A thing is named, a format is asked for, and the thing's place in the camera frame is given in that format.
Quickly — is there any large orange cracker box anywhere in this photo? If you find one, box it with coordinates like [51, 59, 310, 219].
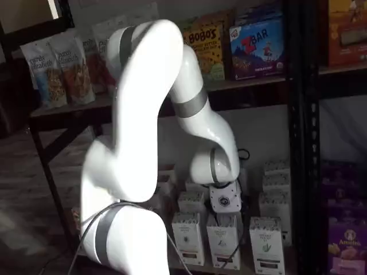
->
[327, 0, 367, 67]

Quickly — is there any white tea box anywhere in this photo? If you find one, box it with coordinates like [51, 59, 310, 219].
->
[259, 191, 291, 247]
[262, 175, 291, 193]
[263, 159, 290, 176]
[185, 179, 209, 193]
[177, 191, 206, 214]

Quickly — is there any neighbour rack shelf board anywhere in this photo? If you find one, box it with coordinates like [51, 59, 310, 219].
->
[319, 64, 367, 76]

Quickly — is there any white box green strip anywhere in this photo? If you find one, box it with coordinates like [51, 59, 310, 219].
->
[248, 217, 285, 273]

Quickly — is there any blue Z Bar box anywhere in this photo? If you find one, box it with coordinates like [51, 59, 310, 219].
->
[235, 2, 284, 26]
[228, 18, 287, 81]

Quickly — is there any dark brown furniture piece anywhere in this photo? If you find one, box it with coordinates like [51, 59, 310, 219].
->
[0, 57, 38, 139]

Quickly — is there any purple Annie's box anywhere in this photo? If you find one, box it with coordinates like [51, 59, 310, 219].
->
[321, 160, 367, 213]
[327, 210, 367, 275]

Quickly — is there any orange snack box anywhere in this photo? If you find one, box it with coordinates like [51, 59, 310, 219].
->
[200, 8, 237, 78]

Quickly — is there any black metal shelf rack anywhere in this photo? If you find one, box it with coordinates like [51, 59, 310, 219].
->
[0, 0, 302, 275]

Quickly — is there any white box orange strip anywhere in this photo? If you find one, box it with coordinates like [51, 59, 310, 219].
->
[171, 211, 206, 266]

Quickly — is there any yellow Bobo's box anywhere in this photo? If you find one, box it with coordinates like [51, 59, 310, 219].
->
[182, 22, 226, 84]

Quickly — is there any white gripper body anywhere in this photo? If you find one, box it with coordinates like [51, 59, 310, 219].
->
[209, 182, 242, 214]

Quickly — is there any black metal neighbour rack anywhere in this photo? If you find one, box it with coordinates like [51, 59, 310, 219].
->
[302, 0, 367, 275]

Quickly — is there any blue purely elizabeth bag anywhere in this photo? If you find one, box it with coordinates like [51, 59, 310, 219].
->
[19, 37, 68, 109]

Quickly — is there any wooden mid shelf board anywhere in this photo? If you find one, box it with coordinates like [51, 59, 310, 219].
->
[30, 76, 287, 119]

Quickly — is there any brown purely elizabeth bag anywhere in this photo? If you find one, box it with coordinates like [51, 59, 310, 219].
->
[48, 30, 95, 105]

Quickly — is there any white box pink strip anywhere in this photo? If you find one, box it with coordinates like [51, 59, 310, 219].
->
[206, 213, 241, 270]

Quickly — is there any white purely elizabeth bag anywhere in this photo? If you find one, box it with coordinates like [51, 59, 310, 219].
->
[81, 36, 111, 94]
[126, 13, 146, 29]
[142, 2, 160, 23]

